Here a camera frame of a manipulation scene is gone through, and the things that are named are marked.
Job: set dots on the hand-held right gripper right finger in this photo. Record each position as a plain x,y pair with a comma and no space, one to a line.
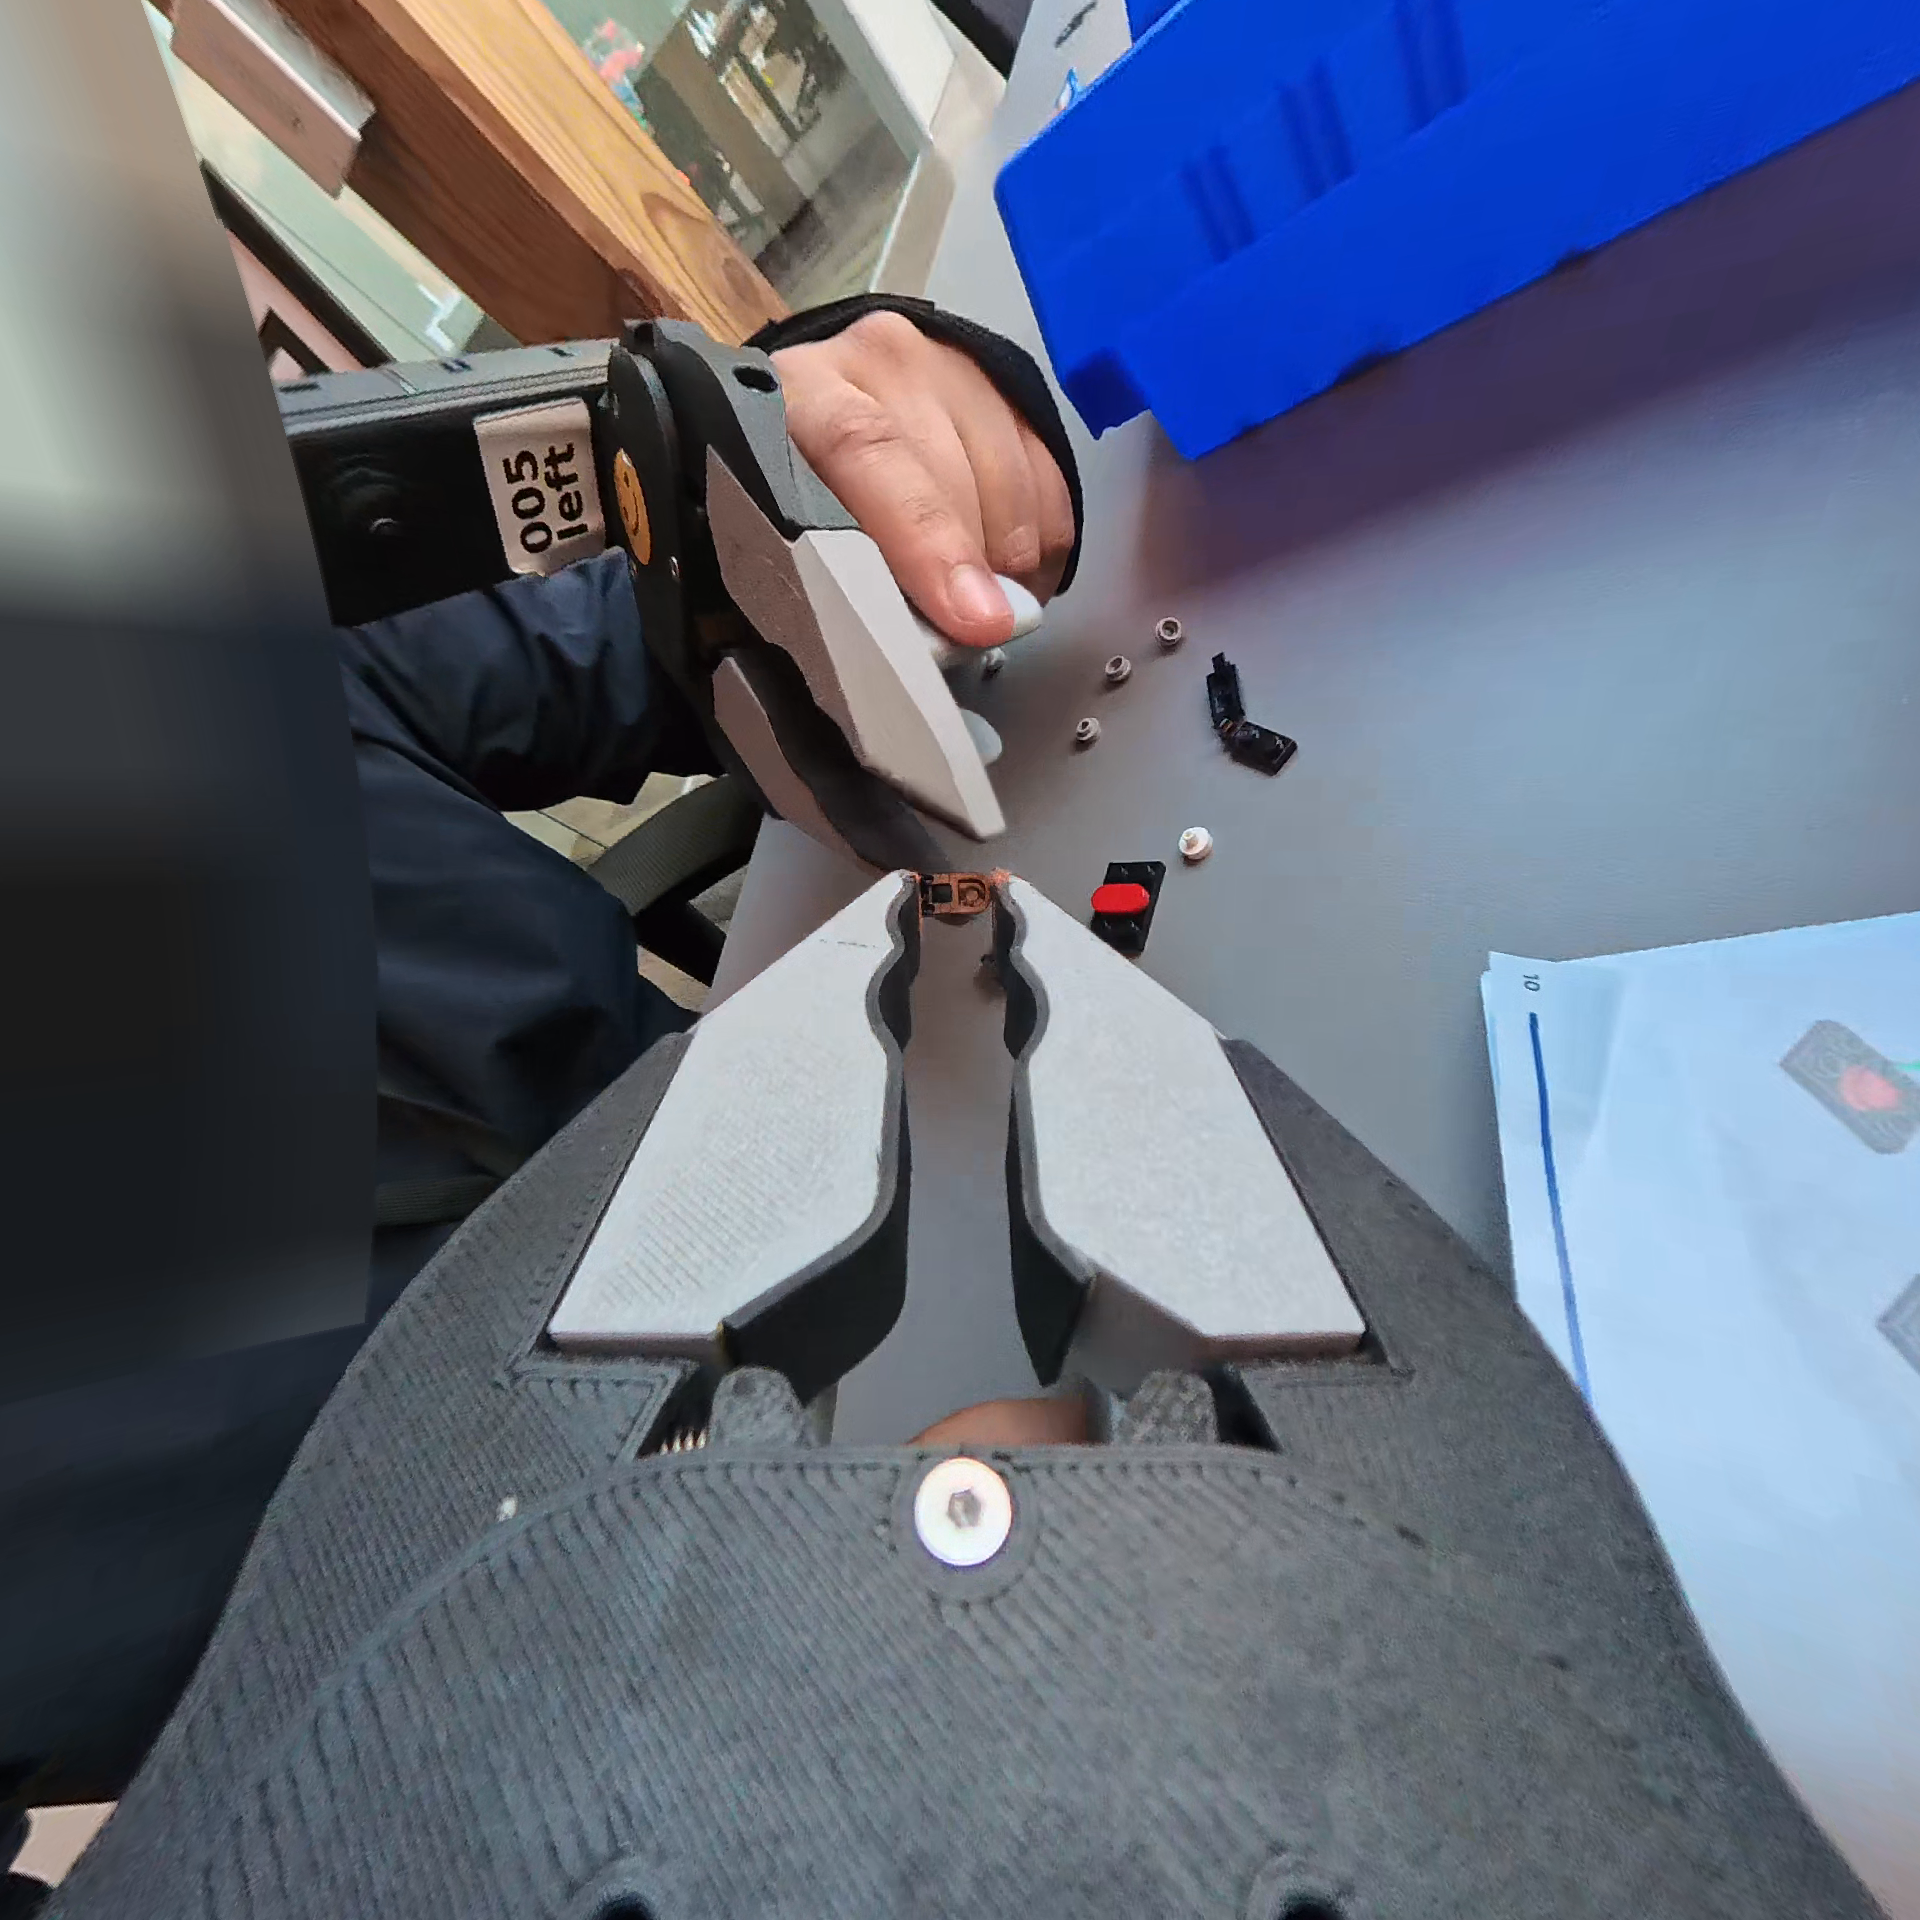
1185,1154

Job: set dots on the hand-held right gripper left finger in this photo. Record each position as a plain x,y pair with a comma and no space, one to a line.
751,1154

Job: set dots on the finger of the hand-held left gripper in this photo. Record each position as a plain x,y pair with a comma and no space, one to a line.
780,750
885,674

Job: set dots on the small black lego clip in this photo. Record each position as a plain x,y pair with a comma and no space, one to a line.
953,896

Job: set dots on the black lego plate red tiles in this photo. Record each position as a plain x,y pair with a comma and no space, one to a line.
1125,905

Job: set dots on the black lego hinge piece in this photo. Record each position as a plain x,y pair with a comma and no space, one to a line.
1223,686

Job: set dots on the black lego hinge plate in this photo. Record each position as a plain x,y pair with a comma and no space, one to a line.
1262,746

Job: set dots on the lego instruction booklet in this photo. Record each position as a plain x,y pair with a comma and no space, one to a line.
1725,1349

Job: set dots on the person's left hand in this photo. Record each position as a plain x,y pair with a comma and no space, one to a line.
932,464

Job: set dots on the wooden panel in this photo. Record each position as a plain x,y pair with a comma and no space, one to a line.
524,165

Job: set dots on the glass partition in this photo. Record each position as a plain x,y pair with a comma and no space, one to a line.
780,105

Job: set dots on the blue plastic bin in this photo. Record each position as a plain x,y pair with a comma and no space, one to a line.
1424,194

